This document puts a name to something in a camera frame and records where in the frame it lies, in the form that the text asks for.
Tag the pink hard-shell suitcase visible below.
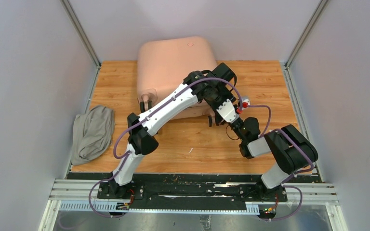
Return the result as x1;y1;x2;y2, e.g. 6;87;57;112
136;36;217;113

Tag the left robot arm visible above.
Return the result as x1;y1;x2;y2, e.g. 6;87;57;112
108;63;238;199

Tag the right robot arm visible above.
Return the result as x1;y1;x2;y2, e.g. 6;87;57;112
228;117;318;201

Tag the grey cloth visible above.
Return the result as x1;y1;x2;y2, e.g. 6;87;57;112
71;105;115;166

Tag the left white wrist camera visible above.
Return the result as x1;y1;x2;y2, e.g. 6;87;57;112
216;99;239;123

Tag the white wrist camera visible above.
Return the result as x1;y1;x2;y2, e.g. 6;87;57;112
241;97;250;108
216;99;239;123

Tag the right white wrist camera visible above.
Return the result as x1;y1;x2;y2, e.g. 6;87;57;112
241;97;250;108

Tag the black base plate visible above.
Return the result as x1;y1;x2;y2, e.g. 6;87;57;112
66;172;321;211

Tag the aluminium frame rail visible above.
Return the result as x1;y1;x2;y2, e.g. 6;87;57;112
39;173;348;231

